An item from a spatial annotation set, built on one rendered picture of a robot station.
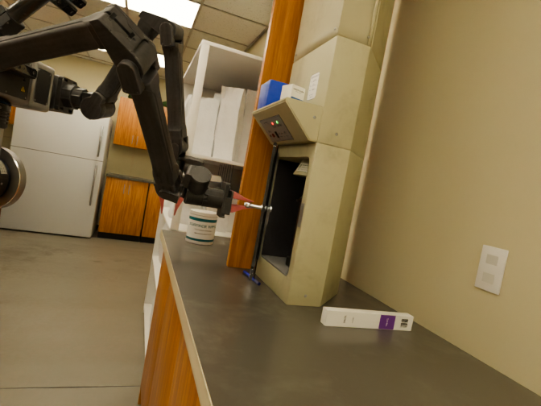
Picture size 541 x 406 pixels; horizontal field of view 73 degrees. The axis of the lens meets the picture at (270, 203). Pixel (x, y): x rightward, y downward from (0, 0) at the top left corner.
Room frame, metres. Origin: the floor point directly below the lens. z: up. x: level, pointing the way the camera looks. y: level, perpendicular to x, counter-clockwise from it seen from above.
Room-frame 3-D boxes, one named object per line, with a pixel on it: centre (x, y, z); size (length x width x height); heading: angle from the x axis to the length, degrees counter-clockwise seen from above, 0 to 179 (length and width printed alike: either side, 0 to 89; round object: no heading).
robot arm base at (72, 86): (1.33, 0.76, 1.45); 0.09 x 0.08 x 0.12; 176
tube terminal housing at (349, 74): (1.23, -0.16, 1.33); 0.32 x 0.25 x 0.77; 20
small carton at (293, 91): (1.12, -0.01, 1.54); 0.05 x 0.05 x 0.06; 37
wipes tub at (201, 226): (1.72, 0.30, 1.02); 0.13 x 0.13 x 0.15
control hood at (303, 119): (1.17, 0.01, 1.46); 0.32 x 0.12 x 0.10; 20
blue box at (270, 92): (1.25, 0.04, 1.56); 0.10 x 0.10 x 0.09; 20
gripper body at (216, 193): (1.08, 0.16, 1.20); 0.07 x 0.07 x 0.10; 19
